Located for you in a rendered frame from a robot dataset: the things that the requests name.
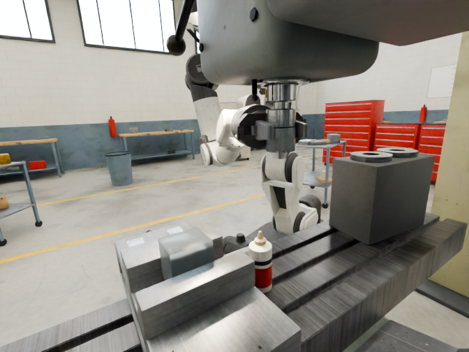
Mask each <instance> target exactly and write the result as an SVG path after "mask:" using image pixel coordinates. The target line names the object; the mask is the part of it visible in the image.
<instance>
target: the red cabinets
mask: <svg viewBox="0 0 469 352"><path fill-rule="evenodd" d="M384 106H385V100H369V101H350V102H340V103H326V104H325V129H324V139H327V134H330V133H336V134H340V135H341V140H346V145H345V157H347V156H350V153H351V152H376V151H377V149H380V148H406V149H415V150H418V154H424V155H431V156H434V157H435V161H434V165H433V173H432V177H431V181H434V182H436V180H437V175H438V168H439V163H440V156H441V151H442V144H443V140H444V135H445V128H446V124H447V123H433V122H388V123H383V122H382V120H383V113H384ZM342 156H343V144H341V145H338V146H335V147H332V148H331V149H330V155H329V163H332V164H333V160H334V159H337V158H342ZM326 161H327V149H323V155H322V162H323V163H325V165H326Z"/></svg>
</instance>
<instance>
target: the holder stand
mask: <svg viewBox="0 0 469 352"><path fill-rule="evenodd" d="M434 161H435V157H434V156H431V155H424V154H418V150H415V149H406V148H380V149H377V151H376V152H351V153H350V156H347V157H343V158H337V159H334V160H333V170H332V190H331V202H330V213H329V226H331V227H332V228H335V229H336V230H339V231H341V232H342V233H345V234H346V235H349V236H350V237H353V238H355V239H356V240H359V241H360V242H363V243H364V244H367V245H371V244H374V243H376V242H379V241H382V240H385V239H387V238H389V237H392V236H395V235H398V234H400V233H403V232H406V231H407V230H411V229H413V228H416V227H418V226H421V225H423V224H424V218H425V214H426V206H427V201H428V197H429V189H430V185H431V177H432V173H433V165H434Z"/></svg>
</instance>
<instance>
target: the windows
mask: <svg viewBox="0 0 469 352"><path fill-rule="evenodd" d="M76 2H77V9H78V13H79V18H80V25H81V30H82V37H83V41H84V46H87V47H101V48H108V49H116V50H130V51H137V52H151V53H159V54H170V53H169V52H168V49H167V47H166V41H167V39H168V37H169V36H171V35H172V34H175V32H176V22H175V13H174V0H76ZM0 38H7V39H15V40H22V41H36V42H44V43H56V42H55V38H54V32H53V28H52V21H51V17H50V11H49V7H48V3H47V0H0Z"/></svg>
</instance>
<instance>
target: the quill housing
mask: <svg viewBox="0 0 469 352"><path fill-rule="evenodd" d="M197 7H198V28H199V39H200V44H199V51H200V59H201V67H202V72H203V74H204V76H205V77H206V79H208V81H210V82H211V83H213V84H216V85H242V86H252V80H253V79H257V80H261V79H265V78H277V77H288V76H300V77H308V78H310V79H311V82H310V83H314V82H322V81H325V80H333V79H338V78H346V77H350V76H355V75H359V74H362V73H364V72H366V71H367V70H368V69H370V67H372V65H374V63H375V61H376V59H377V57H378V52H379V45H380V42H377V41H372V40H368V39H365V38H359V37H355V36H350V35H346V34H340V33H337V32H333V31H327V30H324V29H319V28H315V27H309V26H306V25H302V24H297V23H293V22H287V21H284V20H280V19H278V18H277V17H275V16H274V15H273V13H272V12H271V11H270V9H269V7H268V4H267V0H197Z"/></svg>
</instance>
